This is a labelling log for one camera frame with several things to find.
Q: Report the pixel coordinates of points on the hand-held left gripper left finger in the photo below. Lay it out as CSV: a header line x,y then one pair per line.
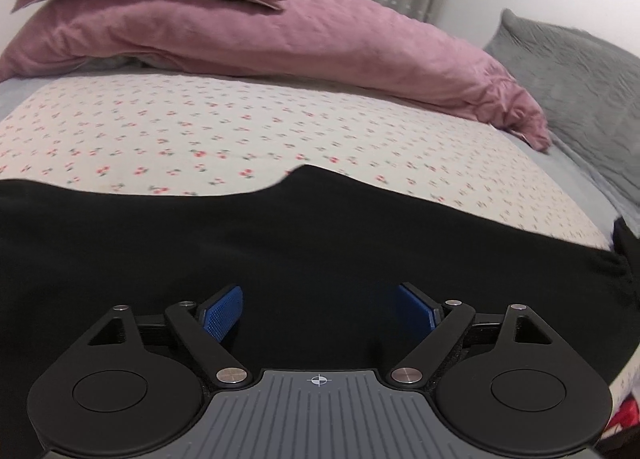
x,y
222,313

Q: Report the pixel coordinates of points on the black pants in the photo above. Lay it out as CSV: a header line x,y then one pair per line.
x,y
300,239

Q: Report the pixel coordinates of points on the red printed packet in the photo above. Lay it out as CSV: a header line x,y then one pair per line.
x,y
627,421

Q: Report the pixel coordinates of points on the cherry-print bed cover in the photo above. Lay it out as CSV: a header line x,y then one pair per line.
x,y
250,134

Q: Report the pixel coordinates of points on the folded black cloth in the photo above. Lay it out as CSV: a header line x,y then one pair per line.
x,y
629,241

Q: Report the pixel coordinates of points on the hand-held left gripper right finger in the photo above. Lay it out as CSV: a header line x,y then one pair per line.
x,y
415,314

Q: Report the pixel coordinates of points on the large pink pillow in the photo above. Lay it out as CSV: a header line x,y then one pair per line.
x,y
310,44

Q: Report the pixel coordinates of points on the grey textured pillow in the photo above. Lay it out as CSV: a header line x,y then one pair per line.
x,y
575,89

